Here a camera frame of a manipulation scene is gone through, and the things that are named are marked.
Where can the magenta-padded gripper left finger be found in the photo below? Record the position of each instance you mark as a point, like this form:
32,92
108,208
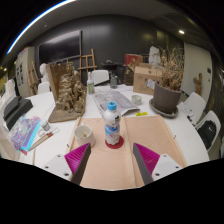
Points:
76,159

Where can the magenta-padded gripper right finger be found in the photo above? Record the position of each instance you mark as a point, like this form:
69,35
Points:
149,159

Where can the white blue-capped drink bottle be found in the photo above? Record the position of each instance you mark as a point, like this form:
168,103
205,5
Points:
112,126

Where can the white ceramic mug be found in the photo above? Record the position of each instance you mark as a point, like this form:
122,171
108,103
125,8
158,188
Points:
83,138

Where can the flat round red coaster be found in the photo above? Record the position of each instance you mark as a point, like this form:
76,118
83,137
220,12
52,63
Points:
120,144

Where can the wooden paintbrush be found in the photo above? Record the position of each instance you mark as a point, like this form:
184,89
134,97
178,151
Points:
41,140
34,156

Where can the small white-lidded jar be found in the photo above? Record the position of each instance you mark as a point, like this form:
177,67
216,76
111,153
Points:
45,125

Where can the yellow marker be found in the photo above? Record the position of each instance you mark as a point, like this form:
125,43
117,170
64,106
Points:
141,114

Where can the grey pot saucer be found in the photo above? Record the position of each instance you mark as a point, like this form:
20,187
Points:
153,108

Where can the colourful painted book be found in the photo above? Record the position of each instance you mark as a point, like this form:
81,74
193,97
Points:
25,133

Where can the white papers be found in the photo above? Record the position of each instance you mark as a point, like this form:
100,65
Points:
185,111

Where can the dried plant in grey pot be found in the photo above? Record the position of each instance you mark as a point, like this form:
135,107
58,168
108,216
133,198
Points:
165,98

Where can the black backpack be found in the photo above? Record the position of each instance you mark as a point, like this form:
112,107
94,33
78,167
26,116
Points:
207,133

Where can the grey newspaper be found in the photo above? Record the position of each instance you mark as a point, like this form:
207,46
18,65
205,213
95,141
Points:
115,100

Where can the black box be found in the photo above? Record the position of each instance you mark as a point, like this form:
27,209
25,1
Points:
10,106
20,111

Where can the white spray bottle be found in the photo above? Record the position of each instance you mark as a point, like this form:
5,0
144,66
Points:
90,86

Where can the white chair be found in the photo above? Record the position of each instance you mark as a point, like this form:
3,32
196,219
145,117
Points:
198,101
43,88
100,76
216,116

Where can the brown cardboard box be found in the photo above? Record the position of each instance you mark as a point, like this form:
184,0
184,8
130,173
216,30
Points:
143,80

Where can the clear glass bottle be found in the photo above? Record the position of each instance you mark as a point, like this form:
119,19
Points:
114,82

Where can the wooden easel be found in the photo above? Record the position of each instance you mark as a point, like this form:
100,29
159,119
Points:
32,78
87,66

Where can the white plaster bust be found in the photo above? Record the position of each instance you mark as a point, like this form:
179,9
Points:
43,71

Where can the black side table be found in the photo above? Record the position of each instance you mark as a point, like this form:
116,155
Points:
111,66

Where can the red box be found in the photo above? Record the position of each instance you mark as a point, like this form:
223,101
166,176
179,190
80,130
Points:
131,59

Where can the white cabinet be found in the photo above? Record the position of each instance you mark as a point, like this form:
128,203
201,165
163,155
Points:
24,71

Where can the white plaster figure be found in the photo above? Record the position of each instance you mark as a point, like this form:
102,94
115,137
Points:
154,55

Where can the round ceiling spotlight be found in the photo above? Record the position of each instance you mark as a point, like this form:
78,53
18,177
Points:
181,32

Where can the long ceiling light strip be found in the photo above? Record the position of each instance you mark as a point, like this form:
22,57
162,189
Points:
36,20

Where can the black wall screen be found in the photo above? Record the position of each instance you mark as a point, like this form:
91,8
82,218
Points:
60,46

